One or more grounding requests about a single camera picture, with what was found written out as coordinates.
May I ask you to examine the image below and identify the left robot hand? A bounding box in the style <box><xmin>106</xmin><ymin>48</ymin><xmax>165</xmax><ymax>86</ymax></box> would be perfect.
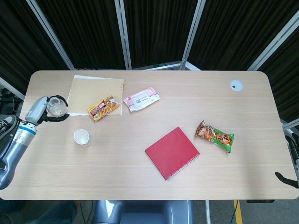
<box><xmin>23</xmin><ymin>94</ymin><xmax>71</xmax><ymax>128</ymax></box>

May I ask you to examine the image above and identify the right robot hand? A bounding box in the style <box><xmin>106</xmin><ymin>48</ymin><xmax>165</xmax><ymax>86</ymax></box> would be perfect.
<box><xmin>274</xmin><ymin>171</ymin><xmax>299</xmax><ymax>189</ymax></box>

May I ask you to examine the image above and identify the transparent plastic water bottle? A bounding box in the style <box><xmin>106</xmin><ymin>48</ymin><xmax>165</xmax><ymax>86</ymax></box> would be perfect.
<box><xmin>46</xmin><ymin>97</ymin><xmax>68</xmax><ymax>118</ymax></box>

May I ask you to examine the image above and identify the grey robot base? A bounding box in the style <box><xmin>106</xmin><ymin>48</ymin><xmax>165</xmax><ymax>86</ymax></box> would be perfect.
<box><xmin>94</xmin><ymin>200</ymin><xmax>194</xmax><ymax>224</ymax></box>

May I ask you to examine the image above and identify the paper cup with leaf print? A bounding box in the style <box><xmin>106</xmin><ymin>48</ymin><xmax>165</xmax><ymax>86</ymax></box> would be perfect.
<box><xmin>73</xmin><ymin>129</ymin><xmax>91</xmax><ymax>147</ymax></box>

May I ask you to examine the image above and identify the black white sneaker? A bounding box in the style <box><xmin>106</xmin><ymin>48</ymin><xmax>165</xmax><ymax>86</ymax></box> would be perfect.
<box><xmin>0</xmin><ymin>115</ymin><xmax>18</xmax><ymax>141</ymax></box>

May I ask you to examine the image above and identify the yellow curry box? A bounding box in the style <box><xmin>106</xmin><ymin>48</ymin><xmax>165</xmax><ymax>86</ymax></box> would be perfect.
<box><xmin>87</xmin><ymin>94</ymin><xmax>121</xmax><ymax>122</ymax></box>

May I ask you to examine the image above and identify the black curtain panel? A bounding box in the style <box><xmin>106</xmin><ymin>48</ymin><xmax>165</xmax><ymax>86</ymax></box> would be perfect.
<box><xmin>36</xmin><ymin>0</ymin><xmax>128</xmax><ymax>70</ymax></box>
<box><xmin>123</xmin><ymin>0</ymin><xmax>199</xmax><ymax>70</ymax></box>
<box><xmin>258</xmin><ymin>35</ymin><xmax>299</xmax><ymax>123</ymax></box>
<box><xmin>188</xmin><ymin>0</ymin><xmax>299</xmax><ymax>71</ymax></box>
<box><xmin>0</xmin><ymin>0</ymin><xmax>71</xmax><ymax>94</ymax></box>

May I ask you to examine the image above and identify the green orange snack bag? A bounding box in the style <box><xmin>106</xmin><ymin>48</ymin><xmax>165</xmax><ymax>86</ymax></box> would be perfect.
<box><xmin>194</xmin><ymin>120</ymin><xmax>235</xmax><ymax>154</ymax></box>

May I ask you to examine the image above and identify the pink wet wipes pack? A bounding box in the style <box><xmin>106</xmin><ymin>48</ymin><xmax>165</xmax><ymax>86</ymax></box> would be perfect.
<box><xmin>123</xmin><ymin>86</ymin><xmax>161</xmax><ymax>113</ymax></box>

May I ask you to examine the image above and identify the red spiral notebook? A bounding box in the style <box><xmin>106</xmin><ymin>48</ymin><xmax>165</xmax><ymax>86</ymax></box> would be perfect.
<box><xmin>144</xmin><ymin>126</ymin><xmax>200</xmax><ymax>182</ymax></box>

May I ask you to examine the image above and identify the grey partition post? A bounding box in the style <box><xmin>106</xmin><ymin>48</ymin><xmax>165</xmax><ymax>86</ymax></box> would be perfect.
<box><xmin>247</xmin><ymin>10</ymin><xmax>299</xmax><ymax>71</ymax></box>
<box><xmin>25</xmin><ymin>0</ymin><xmax>76</xmax><ymax>70</ymax></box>
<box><xmin>179</xmin><ymin>0</ymin><xmax>206</xmax><ymax>70</ymax></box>
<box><xmin>114</xmin><ymin>0</ymin><xmax>133</xmax><ymax>70</ymax></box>

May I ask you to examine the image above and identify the white table cable grommet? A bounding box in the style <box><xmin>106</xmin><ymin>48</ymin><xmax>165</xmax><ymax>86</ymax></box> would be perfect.
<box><xmin>229</xmin><ymin>79</ymin><xmax>244</xmax><ymax>92</ymax></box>

